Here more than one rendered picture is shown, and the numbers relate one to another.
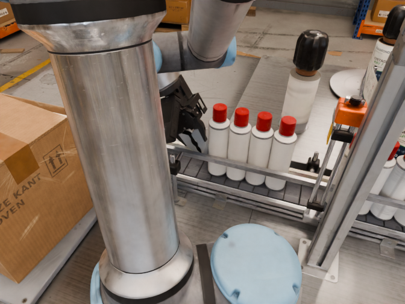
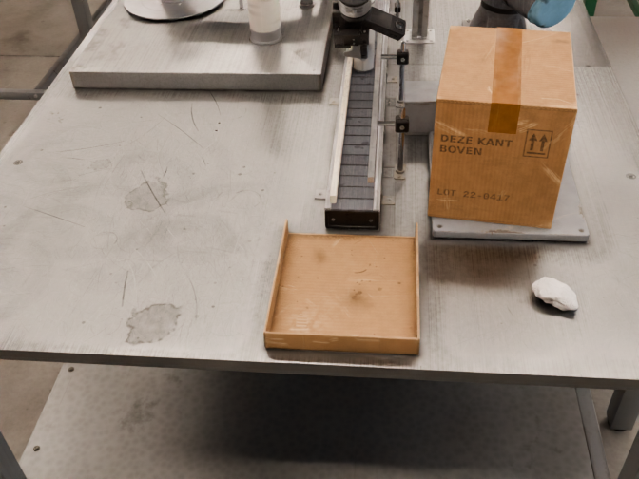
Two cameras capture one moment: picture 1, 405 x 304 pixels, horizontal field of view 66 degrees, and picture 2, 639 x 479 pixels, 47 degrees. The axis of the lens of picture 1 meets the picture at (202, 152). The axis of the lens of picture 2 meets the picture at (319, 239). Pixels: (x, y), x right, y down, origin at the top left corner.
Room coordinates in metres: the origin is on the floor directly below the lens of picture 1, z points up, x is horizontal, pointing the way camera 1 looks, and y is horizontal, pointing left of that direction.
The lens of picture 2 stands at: (1.11, 1.59, 1.79)
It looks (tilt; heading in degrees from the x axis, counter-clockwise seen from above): 41 degrees down; 257
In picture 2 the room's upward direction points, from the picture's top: 3 degrees counter-clockwise
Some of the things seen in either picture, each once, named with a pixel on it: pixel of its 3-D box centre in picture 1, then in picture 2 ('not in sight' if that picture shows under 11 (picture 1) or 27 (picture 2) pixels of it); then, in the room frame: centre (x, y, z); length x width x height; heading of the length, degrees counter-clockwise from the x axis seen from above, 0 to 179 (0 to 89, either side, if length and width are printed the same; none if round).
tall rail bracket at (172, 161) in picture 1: (177, 173); (393, 72); (0.56, 0.06, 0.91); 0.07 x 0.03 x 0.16; 160
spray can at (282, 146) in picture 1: (281, 154); not in sight; (0.55, -0.19, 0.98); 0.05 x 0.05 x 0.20
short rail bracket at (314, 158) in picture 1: (311, 168); not in sight; (0.60, -0.29, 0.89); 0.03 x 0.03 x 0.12; 70
